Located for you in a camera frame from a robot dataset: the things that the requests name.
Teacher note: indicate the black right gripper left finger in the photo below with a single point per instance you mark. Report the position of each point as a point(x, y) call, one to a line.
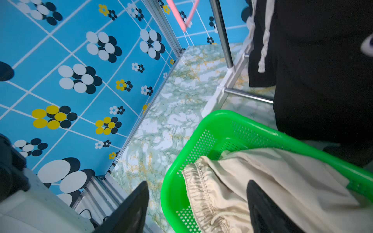
point(130, 216)

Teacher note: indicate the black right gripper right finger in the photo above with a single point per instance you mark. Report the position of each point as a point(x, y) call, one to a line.
point(266, 216)

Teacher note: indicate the beige shorts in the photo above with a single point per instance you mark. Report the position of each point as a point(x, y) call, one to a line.
point(273, 190)

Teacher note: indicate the black shorts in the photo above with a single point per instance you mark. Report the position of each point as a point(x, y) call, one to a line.
point(310, 52)

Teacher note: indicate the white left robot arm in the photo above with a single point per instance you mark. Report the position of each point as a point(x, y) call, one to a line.
point(28, 206)

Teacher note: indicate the green plastic basket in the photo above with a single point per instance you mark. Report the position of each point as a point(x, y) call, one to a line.
point(226, 130)

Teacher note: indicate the white metal clothes rack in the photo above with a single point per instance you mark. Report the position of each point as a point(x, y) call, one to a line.
point(234, 67)

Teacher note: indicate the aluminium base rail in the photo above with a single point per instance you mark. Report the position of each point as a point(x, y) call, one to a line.
point(100, 198)

